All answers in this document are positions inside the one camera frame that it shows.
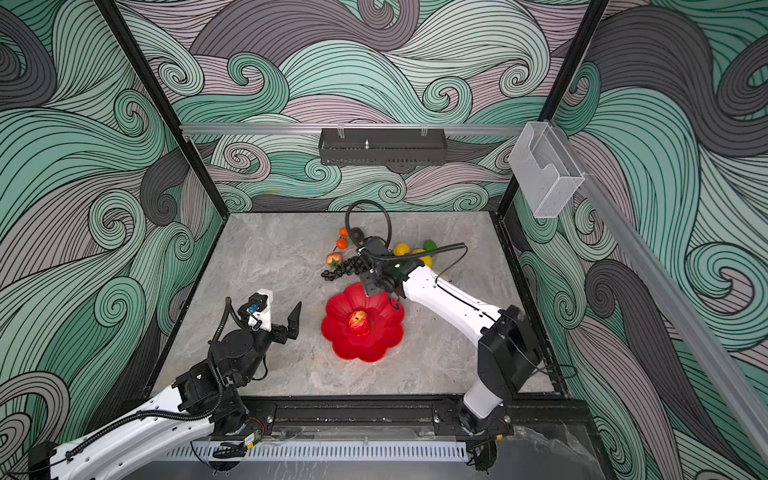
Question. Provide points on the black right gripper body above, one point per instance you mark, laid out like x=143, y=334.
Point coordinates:
x=373, y=281

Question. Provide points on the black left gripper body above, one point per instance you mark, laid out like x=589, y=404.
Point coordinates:
x=277, y=334

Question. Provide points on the red flower-shaped fruit bowl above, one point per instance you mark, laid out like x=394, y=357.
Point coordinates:
x=386, y=317

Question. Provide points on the red apple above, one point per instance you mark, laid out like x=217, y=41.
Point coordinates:
x=359, y=323

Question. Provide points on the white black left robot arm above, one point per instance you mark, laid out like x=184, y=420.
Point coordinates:
x=201, y=402

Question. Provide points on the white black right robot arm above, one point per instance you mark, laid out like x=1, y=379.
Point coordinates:
x=508, y=350

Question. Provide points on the small wrinkled yellow fruit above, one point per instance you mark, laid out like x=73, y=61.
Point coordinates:
x=402, y=249

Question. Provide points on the dark brown passion fruit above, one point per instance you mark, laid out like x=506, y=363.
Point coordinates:
x=356, y=234

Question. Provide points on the small peach fruit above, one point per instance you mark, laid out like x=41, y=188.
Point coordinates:
x=334, y=260

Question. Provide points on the dark purple grape bunch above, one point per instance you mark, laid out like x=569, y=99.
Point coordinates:
x=350, y=266

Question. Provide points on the green lime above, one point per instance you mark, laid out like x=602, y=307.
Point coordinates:
x=429, y=244

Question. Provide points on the black perforated wall tray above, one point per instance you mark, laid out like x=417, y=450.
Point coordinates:
x=394, y=149

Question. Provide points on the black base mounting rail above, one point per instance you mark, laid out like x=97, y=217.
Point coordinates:
x=442, y=415

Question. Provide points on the white slotted cable duct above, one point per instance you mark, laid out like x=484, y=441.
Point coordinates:
x=357, y=451

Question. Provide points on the clear plastic wall bin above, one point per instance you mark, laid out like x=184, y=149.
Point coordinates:
x=545, y=165

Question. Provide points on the aluminium wall rail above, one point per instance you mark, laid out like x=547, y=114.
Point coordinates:
x=274, y=128

